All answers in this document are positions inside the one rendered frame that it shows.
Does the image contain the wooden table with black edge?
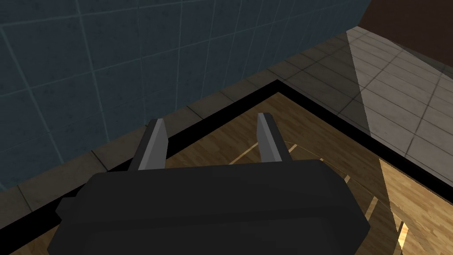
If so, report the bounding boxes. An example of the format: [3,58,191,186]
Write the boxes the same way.
[0,79,453,255]

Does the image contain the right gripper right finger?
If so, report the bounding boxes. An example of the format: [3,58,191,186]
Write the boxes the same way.
[257,112,294,164]

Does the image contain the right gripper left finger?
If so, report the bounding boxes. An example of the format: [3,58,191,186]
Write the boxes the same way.
[127,118,169,172]

